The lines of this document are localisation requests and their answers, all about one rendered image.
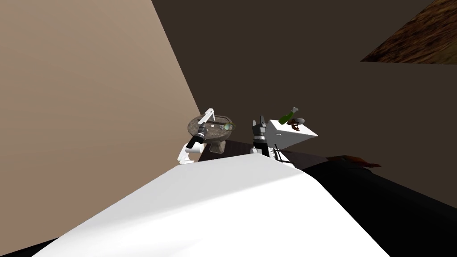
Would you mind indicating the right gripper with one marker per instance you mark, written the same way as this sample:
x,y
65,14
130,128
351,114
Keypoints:
x,y
259,128

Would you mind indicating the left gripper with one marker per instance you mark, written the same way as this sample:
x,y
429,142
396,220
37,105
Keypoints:
x,y
203,120

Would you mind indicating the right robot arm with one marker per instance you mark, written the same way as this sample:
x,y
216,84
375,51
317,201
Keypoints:
x,y
259,143

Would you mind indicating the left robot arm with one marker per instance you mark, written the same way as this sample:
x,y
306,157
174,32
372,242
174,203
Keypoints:
x,y
188,150

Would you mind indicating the green glass bowl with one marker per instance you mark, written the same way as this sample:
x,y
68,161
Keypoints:
x,y
227,126

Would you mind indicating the round brown stone table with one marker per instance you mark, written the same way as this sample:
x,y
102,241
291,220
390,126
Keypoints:
x,y
214,135

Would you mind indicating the green bottle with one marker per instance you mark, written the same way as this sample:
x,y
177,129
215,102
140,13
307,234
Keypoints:
x,y
286,117

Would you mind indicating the white cabinet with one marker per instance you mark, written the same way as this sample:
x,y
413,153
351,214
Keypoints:
x,y
285,137

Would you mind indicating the brown figurine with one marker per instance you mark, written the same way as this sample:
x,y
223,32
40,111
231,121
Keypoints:
x,y
294,125

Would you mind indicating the dark grey bowl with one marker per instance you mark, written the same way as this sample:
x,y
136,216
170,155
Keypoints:
x,y
299,120

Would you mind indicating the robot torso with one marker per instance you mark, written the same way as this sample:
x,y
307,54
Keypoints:
x,y
221,207

